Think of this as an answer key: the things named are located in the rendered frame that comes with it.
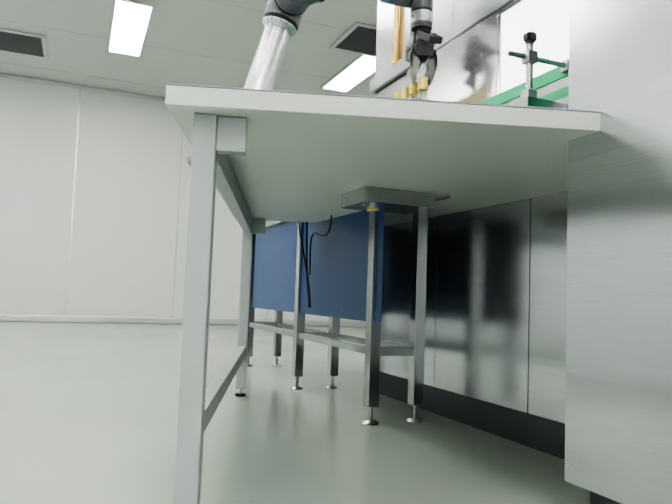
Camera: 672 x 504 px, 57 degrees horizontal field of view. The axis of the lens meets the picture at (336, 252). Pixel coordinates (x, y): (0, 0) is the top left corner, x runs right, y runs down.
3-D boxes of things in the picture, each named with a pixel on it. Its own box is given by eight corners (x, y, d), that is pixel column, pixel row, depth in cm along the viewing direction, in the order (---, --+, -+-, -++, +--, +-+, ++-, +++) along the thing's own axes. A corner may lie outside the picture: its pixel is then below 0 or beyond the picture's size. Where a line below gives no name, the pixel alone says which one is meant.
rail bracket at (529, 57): (574, 137, 139) (575, 38, 140) (513, 126, 132) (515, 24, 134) (559, 141, 143) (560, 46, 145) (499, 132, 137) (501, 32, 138)
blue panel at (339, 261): (427, 324, 207) (430, 197, 210) (380, 323, 201) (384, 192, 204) (282, 308, 354) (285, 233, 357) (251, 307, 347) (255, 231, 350)
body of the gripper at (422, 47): (424, 66, 221) (425, 33, 221) (435, 58, 212) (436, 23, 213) (404, 63, 218) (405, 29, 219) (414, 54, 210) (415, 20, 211)
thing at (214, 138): (168, 546, 101) (192, 112, 106) (235, 395, 251) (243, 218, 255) (226, 546, 101) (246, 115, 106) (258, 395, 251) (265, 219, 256)
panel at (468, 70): (613, 76, 154) (614, -56, 157) (604, 74, 153) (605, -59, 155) (425, 149, 237) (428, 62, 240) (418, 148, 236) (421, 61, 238)
